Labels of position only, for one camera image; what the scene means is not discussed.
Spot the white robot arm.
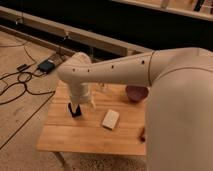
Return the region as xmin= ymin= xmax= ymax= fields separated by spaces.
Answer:
xmin=58 ymin=47 xmax=213 ymax=171

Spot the small clear glass cup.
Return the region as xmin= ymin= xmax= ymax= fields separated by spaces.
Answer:
xmin=99 ymin=83 xmax=108 ymax=92

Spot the wooden table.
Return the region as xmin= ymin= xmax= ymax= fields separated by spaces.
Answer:
xmin=37 ymin=82 xmax=146 ymax=156

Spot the black power adapter box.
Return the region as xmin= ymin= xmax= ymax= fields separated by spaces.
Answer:
xmin=38 ymin=60 xmax=55 ymax=74

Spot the brown oblong object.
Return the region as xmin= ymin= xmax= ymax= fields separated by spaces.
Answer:
xmin=139 ymin=127 xmax=146 ymax=143

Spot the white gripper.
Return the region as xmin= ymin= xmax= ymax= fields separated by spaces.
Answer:
xmin=68 ymin=83 xmax=95 ymax=118

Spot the dark red ceramic bowl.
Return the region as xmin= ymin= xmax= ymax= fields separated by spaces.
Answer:
xmin=125 ymin=86 xmax=149 ymax=102

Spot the black floor cable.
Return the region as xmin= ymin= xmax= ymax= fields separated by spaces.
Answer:
xmin=0 ymin=43 xmax=56 ymax=106

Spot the small black connector box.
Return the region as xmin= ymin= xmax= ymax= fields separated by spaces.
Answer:
xmin=17 ymin=64 xmax=29 ymax=72

